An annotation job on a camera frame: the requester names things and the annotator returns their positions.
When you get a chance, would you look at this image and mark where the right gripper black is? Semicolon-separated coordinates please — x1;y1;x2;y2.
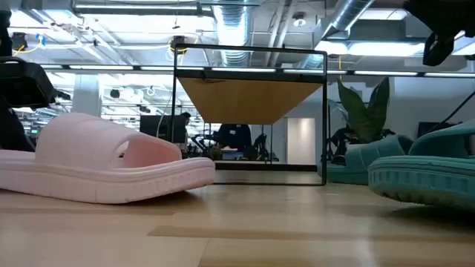
402;0;475;67

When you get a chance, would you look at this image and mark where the teal foam slide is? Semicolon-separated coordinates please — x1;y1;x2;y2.
318;133;413;185
367;118;475;213

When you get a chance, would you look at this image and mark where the pink foam slide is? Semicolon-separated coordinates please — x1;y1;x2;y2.
0;112;217;205

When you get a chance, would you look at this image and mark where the green plant in white pot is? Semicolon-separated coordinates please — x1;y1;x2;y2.
328;76;395;166

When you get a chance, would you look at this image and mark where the person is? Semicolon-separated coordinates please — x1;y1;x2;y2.
217;124;254;160
179;111;192;151

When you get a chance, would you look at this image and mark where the black background monitor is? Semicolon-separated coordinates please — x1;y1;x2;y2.
140;114;187;144

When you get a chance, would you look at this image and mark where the white column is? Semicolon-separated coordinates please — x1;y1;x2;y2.
72;73;103;116

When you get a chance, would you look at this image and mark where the thin black cable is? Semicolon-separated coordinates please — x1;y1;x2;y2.
426;90;475;133

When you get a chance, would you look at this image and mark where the silver ventilation duct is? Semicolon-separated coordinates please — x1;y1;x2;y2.
302;0;374;70
213;0;254;67

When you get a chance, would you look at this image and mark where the white wall panel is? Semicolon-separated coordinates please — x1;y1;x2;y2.
286;117;316;165

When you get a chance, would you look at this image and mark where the black frame wooden shelf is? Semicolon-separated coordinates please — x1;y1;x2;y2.
171;43;328;186

